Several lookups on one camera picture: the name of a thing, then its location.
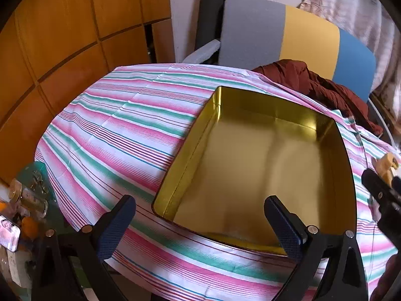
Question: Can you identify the grey yellow blue chair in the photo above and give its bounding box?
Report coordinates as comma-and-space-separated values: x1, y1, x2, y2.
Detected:
182, 0, 395, 145

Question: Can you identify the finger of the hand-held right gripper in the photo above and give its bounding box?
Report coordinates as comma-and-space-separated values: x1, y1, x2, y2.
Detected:
361, 169, 401, 245

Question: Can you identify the pink patterned case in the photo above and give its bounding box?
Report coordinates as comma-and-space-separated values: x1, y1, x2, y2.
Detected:
0, 216, 21, 252

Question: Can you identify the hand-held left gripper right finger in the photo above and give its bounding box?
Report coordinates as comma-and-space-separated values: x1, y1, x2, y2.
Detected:
264, 195, 370, 301

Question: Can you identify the dark red jacket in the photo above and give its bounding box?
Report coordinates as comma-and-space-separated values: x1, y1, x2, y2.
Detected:
252, 59, 384, 137

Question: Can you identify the gold tin box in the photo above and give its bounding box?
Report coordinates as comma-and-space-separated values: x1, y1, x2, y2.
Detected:
152, 85, 358, 256

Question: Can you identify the orange round item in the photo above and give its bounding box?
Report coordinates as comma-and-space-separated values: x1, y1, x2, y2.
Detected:
21, 217, 40, 239

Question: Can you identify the glass jar with gold lid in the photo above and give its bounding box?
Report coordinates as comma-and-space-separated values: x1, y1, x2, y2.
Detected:
9, 179, 49, 218

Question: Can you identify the striped tablecloth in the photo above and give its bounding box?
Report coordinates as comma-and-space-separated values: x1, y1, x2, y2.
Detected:
34, 63, 401, 301

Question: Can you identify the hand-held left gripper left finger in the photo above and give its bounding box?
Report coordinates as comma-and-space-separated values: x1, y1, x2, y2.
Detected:
31, 194, 138, 301

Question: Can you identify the black rolled mat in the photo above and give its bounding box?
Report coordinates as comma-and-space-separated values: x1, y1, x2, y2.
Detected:
196, 0, 227, 65

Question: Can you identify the patterned beige curtain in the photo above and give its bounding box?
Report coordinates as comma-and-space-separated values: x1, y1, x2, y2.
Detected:
296, 0, 401, 101

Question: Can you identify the wooden wardrobe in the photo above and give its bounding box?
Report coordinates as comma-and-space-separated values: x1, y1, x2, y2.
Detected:
0, 0, 176, 189

